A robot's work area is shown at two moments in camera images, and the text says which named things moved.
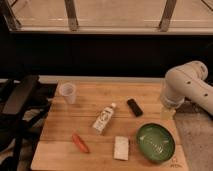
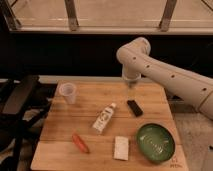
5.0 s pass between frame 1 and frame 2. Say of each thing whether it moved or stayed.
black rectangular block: stayed
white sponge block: stayed
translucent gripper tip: moved
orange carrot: stayed
